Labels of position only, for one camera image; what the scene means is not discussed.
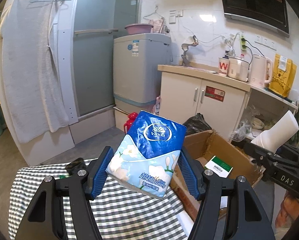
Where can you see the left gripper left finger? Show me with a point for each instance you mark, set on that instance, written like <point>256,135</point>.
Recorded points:
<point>44,217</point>

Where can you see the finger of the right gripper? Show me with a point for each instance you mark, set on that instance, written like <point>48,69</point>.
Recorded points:
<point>260,155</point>
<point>288,152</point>

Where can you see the green 666 medicine box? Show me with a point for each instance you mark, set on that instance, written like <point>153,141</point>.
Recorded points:
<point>219,167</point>

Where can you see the black plastic cup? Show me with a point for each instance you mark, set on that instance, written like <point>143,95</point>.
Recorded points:
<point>76,165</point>

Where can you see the blue Vinda tissue pack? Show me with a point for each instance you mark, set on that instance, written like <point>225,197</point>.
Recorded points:
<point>147,156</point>

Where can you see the right hand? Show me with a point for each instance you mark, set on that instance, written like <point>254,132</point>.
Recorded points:
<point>287,215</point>

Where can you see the white kitchen cabinet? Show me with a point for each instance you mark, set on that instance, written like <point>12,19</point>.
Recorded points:
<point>186,91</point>

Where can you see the black garbage bag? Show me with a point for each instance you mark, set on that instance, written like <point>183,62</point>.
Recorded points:
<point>196,124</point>

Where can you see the white electric kettle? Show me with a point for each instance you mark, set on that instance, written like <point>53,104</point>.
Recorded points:
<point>261,71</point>

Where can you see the yellow paper bag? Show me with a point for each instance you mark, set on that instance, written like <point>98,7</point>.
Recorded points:
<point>284,71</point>

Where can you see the checkered tablecloth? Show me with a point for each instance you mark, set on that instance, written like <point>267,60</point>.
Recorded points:
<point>119,212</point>

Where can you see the white rice cooker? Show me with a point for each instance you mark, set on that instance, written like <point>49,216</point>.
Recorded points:
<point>238,69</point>

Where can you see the red W paper cup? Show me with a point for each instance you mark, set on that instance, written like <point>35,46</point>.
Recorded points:
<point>223,66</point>

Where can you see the white hanging towel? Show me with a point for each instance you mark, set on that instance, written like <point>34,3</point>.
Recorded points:
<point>29,69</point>

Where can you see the green power strip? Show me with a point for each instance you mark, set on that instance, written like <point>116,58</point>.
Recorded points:
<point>242,42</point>

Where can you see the red thermos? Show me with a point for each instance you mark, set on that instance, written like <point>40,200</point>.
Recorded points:
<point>129,122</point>

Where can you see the black range hood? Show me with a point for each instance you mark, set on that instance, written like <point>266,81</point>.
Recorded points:
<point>269,14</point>

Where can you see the grey washing machine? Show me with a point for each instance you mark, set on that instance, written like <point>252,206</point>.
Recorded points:
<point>136,79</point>

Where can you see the pink basin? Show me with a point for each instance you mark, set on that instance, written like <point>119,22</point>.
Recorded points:
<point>138,28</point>

